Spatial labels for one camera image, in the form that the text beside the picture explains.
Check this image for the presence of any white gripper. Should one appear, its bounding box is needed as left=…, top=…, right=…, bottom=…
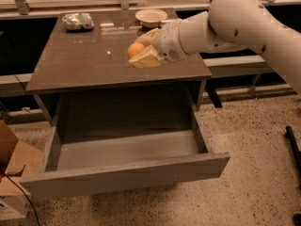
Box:
left=129, top=19, right=188, bottom=69

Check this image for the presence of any green white snack bag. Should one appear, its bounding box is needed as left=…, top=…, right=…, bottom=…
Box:
left=62, top=12, right=94, bottom=31

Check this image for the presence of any grey cabinet with glossy top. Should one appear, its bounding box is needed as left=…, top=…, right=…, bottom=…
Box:
left=26, top=10, right=211, bottom=121

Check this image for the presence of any brown cardboard box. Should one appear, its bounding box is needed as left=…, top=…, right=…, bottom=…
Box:
left=0, top=121, right=42, bottom=220

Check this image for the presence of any grey open drawer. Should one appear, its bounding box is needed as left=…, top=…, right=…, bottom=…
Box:
left=18, top=88, right=231, bottom=202

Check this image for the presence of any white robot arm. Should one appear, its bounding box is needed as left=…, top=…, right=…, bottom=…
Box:
left=129, top=0, right=301, bottom=93

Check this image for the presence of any orange fruit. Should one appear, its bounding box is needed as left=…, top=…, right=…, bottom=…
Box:
left=127, top=42, right=145, bottom=58

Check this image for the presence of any black floor stand leg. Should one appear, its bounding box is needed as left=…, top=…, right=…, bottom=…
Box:
left=285, top=126, right=301, bottom=226

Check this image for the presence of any white ceramic bowl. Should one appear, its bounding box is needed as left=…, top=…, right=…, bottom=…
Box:
left=135, top=9, right=167, bottom=28

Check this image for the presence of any black cable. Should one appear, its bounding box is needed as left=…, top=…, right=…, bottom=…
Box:
left=0, top=169, right=41, bottom=226

